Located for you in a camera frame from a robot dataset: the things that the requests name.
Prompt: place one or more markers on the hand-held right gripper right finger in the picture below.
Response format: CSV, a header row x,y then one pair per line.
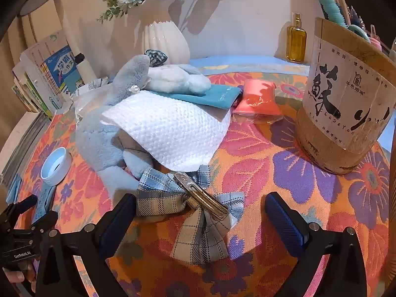
x,y
284,222

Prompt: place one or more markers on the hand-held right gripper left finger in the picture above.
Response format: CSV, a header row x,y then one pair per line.
x,y
114,222

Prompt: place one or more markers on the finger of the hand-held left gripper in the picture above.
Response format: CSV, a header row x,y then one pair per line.
x,y
46,219
21,204

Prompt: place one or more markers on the plaid bow hair clip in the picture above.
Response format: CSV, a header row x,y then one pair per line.
x,y
161,198

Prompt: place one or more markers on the white blue tape roll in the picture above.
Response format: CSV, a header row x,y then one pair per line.
x,y
66,162

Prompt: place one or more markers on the grey-blue plush toy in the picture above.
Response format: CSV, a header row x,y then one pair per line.
x,y
92,142

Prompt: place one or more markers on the white paper towel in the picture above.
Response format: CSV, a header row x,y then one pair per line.
x,y
173,130

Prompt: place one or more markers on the clear plastic bag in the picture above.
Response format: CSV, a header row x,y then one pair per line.
x,y
86,92

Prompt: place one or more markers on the person's left hand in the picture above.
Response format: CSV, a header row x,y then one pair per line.
x,y
15,277

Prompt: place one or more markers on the small blue packet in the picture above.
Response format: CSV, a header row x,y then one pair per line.
x,y
45,198
14,188

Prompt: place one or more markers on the grey flat book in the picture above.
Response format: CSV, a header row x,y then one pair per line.
x,y
24,148

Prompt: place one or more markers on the floral tablecloth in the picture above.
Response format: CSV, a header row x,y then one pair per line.
x,y
253,161

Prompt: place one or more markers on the coral pink packet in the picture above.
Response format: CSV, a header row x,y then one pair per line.
x,y
256,99

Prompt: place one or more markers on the bamboo pen holder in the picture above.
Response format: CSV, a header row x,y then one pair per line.
x,y
340,99

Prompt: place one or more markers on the stack of books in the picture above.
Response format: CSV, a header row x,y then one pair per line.
x,y
58,68

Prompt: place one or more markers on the teal cloth pouch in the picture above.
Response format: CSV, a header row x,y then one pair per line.
x,y
216,96

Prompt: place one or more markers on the plaid scrunchie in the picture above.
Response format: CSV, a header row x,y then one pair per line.
x,y
156,56

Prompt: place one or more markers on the white desk lamp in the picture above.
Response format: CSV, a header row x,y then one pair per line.
x,y
71,37

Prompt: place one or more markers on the yellow perfume bottle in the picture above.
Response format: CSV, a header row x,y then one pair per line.
x,y
296,43

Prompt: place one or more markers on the white ribbed vase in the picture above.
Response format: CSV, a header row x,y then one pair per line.
x,y
164,40

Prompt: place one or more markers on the bunch of pens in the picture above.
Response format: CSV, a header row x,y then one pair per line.
x,y
359,27

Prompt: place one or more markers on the teal spiral pen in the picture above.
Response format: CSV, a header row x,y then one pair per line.
x,y
332,6

